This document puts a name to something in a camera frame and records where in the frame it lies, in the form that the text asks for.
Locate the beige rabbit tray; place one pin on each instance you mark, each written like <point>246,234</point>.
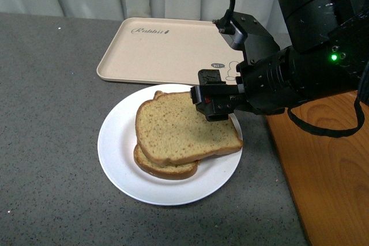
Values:
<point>167,51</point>

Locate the brown wooden tray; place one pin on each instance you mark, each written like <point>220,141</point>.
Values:
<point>328,179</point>

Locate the bread slice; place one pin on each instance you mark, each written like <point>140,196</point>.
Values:
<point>168,172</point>
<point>170,131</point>

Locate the white round plate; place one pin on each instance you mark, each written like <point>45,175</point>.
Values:
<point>115,146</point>

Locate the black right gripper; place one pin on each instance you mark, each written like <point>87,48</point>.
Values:
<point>265,82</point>

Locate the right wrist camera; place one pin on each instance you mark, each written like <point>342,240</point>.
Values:
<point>244,33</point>

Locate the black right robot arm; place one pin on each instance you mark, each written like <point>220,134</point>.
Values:
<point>327,56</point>

